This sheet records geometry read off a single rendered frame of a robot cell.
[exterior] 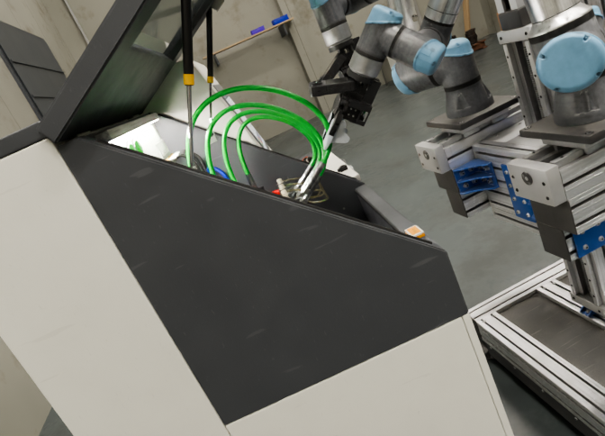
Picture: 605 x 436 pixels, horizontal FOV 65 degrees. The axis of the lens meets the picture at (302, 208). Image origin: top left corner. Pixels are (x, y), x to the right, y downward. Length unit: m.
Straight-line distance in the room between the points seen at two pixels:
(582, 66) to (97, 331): 1.05
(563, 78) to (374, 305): 0.58
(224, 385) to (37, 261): 0.44
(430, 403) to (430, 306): 0.24
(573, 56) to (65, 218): 0.98
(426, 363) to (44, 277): 0.80
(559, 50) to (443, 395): 0.75
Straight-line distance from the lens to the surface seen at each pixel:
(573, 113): 1.22
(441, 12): 1.23
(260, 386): 1.07
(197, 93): 1.57
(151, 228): 0.92
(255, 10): 10.96
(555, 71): 1.05
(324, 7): 1.33
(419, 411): 1.19
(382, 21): 1.14
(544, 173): 1.15
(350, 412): 1.14
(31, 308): 1.04
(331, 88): 1.17
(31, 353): 1.09
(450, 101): 1.63
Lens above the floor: 1.42
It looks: 17 degrees down
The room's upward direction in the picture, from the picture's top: 25 degrees counter-clockwise
